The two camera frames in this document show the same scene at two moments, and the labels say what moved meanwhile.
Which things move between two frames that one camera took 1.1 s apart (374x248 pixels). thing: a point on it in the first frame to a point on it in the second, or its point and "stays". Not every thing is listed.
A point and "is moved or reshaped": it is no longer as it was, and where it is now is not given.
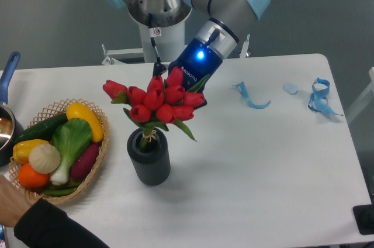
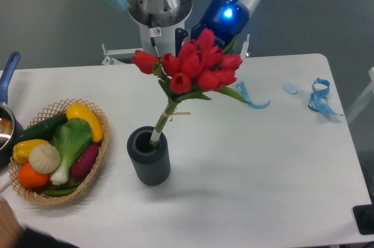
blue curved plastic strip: [242, 89] stays
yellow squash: [77, 110] stays
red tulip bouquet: [162, 103] is moved or reshaped
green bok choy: [71, 138] stays
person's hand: [14, 202] to [10, 227]
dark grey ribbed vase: [150, 155] stays
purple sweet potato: [83, 163] stays
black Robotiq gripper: [197, 61] to [227, 19]
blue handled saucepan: [10, 129] stays
